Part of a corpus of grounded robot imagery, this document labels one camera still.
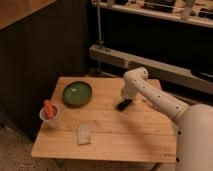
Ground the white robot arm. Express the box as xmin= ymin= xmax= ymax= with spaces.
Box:
xmin=121 ymin=67 xmax=213 ymax=171

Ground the bamboo folding table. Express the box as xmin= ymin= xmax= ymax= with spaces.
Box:
xmin=31 ymin=77 xmax=176 ymax=163

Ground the orange carrot toy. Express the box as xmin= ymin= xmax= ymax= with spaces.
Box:
xmin=44 ymin=100 xmax=56 ymax=119

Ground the white plastic cup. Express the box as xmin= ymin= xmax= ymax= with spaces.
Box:
xmin=39 ymin=106 xmax=59 ymax=128

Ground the metal shelf rack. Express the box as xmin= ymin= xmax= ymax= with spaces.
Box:
xmin=89 ymin=0 xmax=213 ymax=95

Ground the dark wooden cabinet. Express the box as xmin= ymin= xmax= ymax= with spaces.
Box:
xmin=0 ymin=0 xmax=88 ymax=140

